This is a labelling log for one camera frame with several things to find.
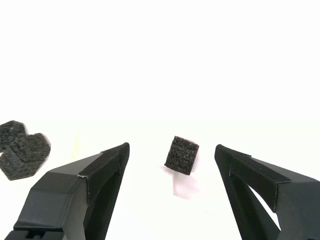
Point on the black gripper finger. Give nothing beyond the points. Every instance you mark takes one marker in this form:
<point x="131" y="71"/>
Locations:
<point x="300" y="205"/>
<point x="62" y="195"/>

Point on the black foam cube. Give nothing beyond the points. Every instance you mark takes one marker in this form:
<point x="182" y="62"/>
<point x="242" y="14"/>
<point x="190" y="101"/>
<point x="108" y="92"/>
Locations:
<point x="25" y="160"/>
<point x="181" y="156"/>
<point x="10" y="132"/>

